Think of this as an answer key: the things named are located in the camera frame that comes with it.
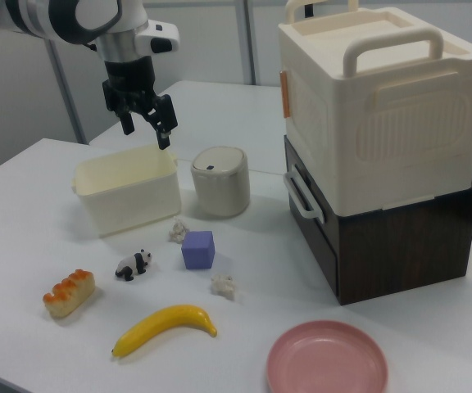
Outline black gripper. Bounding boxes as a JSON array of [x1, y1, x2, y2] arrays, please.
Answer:
[[102, 54, 179, 151]]

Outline cream plastic box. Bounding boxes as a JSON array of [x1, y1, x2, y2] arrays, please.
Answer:
[[70, 143, 182, 238]]

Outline large cream storage box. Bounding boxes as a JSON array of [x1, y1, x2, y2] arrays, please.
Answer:
[[277, 0, 472, 210]]

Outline cream mini trash can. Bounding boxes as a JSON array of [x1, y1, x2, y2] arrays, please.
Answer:
[[189, 147, 251, 217]]

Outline small white crumpled figure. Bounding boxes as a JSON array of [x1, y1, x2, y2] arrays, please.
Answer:
[[168, 217, 189, 244], [210, 272, 238, 302]]

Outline purple cube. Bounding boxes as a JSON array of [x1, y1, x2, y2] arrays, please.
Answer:
[[180, 230, 216, 271]]

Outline panda toy figure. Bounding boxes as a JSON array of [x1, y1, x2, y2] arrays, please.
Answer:
[[114, 249, 153, 282]]

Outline toy bread with orange topping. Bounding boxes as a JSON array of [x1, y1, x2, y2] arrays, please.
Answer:
[[42, 269, 97, 319]]

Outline yellow toy banana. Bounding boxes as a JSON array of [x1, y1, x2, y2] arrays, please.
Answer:
[[111, 304, 218, 360]]

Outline dark wood drawer cabinet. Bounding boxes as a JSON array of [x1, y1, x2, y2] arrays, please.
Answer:
[[283, 134, 472, 306]]

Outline pink plate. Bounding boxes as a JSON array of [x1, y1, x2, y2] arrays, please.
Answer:
[[265, 319, 389, 393]]

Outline white drawer handle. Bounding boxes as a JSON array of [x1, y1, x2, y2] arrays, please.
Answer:
[[283, 169, 327, 224]]

